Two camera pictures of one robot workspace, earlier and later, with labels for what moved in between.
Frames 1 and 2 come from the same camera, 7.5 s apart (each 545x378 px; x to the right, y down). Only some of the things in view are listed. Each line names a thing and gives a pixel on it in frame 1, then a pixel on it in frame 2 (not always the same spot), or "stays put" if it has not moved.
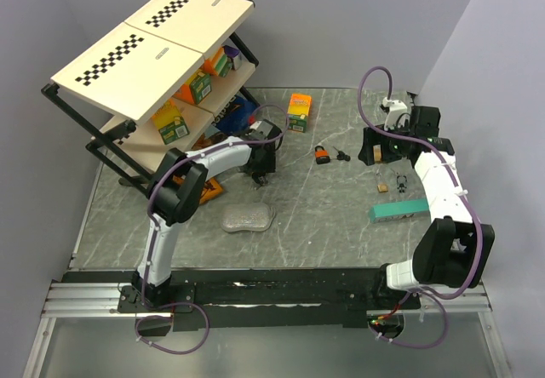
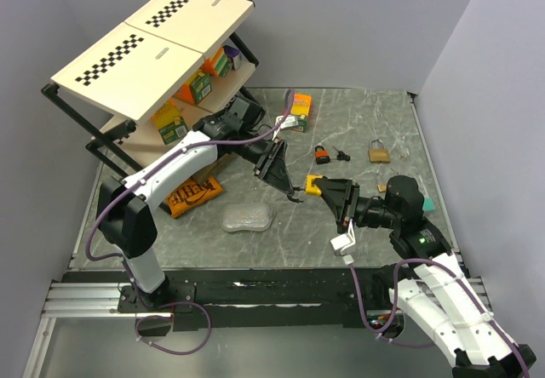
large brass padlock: (377, 152) stays put
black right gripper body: (392, 149) -> (373, 212)
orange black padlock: (321, 155) stays put
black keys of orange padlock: (341, 156) stays put
